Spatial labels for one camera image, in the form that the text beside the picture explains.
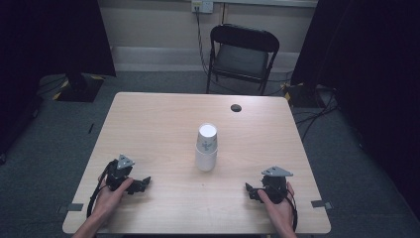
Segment white wall socket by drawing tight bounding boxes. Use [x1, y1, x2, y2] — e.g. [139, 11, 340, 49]
[190, 0, 215, 15]

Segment black folding chair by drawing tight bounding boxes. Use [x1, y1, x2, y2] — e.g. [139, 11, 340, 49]
[205, 23, 281, 96]

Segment person's right hand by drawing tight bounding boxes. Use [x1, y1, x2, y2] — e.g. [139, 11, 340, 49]
[257, 180, 297, 230]

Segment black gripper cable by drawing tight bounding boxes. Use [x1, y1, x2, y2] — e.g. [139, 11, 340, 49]
[85, 161, 115, 220]
[283, 192, 299, 233]

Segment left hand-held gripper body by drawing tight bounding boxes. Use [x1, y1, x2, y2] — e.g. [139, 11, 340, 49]
[104, 154, 136, 192]

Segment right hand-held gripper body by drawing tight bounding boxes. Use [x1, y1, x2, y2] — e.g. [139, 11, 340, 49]
[261, 166, 294, 204]

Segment plain white paper cup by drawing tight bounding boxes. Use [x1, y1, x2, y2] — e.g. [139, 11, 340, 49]
[194, 145, 219, 173]

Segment black floor cables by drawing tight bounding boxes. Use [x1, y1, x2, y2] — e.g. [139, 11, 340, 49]
[292, 86, 340, 142]

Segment grey table bracket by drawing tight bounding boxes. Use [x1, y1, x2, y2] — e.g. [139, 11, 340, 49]
[56, 202, 85, 215]
[310, 199, 334, 211]

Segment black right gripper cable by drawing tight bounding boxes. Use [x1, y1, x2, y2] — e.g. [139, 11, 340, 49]
[283, 192, 299, 233]

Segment black curtain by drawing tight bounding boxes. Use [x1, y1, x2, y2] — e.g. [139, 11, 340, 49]
[0, 0, 117, 157]
[290, 0, 420, 212]

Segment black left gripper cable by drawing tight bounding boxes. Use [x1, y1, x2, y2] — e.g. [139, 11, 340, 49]
[85, 161, 115, 220]

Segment white printed paper cup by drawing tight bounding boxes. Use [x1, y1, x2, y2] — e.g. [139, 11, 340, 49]
[196, 122, 219, 155]

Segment black stand base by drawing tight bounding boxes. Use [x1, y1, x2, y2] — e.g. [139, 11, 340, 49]
[52, 72, 106, 103]
[282, 81, 320, 109]

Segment black braided power cable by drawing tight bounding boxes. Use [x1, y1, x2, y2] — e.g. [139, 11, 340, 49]
[194, 5, 212, 77]

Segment person's left hand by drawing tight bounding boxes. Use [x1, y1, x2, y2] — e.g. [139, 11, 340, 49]
[93, 177, 135, 223]

